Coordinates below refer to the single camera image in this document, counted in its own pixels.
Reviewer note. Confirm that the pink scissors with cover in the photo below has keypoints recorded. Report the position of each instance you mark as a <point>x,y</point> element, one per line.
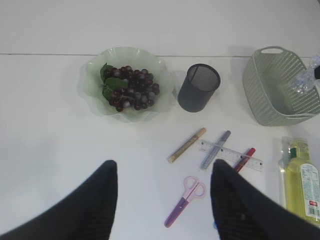
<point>193,189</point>

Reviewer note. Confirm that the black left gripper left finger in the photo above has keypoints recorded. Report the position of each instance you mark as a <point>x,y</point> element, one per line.
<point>87,213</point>

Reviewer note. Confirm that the black mesh pen holder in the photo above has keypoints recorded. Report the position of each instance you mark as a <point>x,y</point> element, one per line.
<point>199,85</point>

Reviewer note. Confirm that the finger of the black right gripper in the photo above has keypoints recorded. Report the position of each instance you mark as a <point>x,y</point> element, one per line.
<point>317,73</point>

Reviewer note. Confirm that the blue scissors with cover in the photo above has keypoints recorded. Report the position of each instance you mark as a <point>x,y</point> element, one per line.
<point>215,225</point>

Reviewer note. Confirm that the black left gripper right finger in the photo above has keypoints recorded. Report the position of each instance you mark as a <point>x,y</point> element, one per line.
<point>241,212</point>

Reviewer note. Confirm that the red glitter pen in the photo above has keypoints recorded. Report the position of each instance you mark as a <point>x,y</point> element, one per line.
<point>244,159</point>

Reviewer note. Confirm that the clear plastic ruler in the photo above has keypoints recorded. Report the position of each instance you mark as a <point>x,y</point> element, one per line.
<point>230,156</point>

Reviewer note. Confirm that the purple artificial grape bunch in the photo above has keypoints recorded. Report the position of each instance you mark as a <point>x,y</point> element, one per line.
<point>126,87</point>

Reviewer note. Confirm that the silver glitter pen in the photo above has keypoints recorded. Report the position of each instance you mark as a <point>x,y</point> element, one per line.
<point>214,150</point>

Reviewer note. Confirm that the clear plastic sheet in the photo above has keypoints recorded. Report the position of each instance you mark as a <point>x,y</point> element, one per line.
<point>304,81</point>

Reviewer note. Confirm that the green wavy glass plate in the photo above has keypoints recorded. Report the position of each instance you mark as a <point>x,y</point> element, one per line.
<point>137,58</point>

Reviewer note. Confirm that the yellow tea drink bottle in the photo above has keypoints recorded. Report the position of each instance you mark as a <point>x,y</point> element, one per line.
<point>300,180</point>

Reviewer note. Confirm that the gold glitter pen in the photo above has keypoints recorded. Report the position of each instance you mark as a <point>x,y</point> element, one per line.
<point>189,142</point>

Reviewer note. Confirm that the green plastic woven basket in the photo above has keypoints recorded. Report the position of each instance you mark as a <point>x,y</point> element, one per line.
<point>267,84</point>

